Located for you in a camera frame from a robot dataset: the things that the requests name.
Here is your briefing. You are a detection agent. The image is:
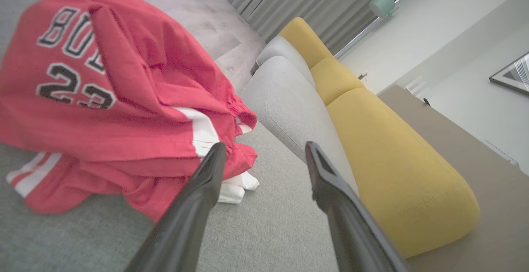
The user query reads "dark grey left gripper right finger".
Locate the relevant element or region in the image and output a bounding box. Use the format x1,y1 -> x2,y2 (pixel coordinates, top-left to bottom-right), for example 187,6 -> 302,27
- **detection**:
305,141 -> 410,272

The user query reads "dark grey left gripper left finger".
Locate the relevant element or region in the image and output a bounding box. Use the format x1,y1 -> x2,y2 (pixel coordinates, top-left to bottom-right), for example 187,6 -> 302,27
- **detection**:
124,141 -> 228,272

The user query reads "red and white garment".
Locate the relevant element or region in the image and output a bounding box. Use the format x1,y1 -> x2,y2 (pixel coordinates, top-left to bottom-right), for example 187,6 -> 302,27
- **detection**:
6,142 -> 260,223

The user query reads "large yellow sofa backrest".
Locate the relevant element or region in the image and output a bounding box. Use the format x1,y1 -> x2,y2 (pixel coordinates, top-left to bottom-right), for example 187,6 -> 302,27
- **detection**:
326,88 -> 481,259

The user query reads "grey sofa seat cushion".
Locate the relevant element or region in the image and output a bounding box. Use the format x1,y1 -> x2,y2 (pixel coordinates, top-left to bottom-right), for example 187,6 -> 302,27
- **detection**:
255,36 -> 317,89
241,55 -> 360,196

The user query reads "red Bulls 23 jersey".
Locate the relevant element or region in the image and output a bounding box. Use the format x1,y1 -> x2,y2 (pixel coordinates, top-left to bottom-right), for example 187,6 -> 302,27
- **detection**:
0,0 -> 258,169

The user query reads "mint green lamp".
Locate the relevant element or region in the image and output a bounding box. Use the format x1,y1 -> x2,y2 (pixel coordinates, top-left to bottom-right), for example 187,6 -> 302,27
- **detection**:
369,0 -> 396,19

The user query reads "grey pleated curtain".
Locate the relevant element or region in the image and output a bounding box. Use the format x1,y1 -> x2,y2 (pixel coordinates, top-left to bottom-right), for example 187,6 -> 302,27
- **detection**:
203,0 -> 407,55

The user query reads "framed wall picture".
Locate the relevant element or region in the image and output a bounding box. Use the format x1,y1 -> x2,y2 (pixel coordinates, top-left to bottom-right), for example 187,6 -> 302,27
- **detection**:
489,51 -> 529,97

